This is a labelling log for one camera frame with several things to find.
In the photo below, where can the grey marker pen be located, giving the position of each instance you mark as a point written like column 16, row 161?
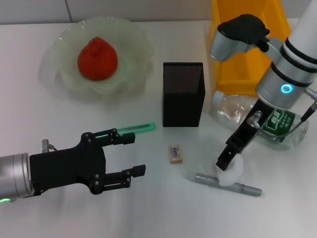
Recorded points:
column 205, row 179

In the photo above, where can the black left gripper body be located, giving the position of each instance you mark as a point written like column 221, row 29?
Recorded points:
column 69, row 166

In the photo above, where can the green utility knife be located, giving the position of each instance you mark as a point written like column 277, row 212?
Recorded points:
column 143, row 127

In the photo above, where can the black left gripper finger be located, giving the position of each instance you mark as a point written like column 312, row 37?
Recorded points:
column 119, row 178
column 123, row 138

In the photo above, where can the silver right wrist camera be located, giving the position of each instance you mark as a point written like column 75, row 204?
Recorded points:
column 230, row 42

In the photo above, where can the clear water bottle green label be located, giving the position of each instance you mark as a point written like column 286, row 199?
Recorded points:
column 230, row 109

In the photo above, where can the yellow plastic bin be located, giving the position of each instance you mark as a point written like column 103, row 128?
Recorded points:
column 237, row 74

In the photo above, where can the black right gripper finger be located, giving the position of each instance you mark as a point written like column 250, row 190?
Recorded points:
column 227, row 158

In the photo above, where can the red object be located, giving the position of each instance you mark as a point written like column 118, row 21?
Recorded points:
column 97, row 62

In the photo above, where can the beige eraser with label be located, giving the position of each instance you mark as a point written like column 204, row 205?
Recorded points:
column 175, row 154

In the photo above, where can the black mesh pen holder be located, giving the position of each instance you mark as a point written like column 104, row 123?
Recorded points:
column 183, row 99

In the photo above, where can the white paper ball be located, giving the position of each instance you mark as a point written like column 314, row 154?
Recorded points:
column 232, row 173

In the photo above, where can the wavy green glass fruit plate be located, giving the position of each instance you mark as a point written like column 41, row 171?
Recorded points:
column 133, row 49

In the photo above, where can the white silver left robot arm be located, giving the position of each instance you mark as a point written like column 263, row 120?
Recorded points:
column 15, row 173

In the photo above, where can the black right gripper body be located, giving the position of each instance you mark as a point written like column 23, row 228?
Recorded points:
column 252, row 126

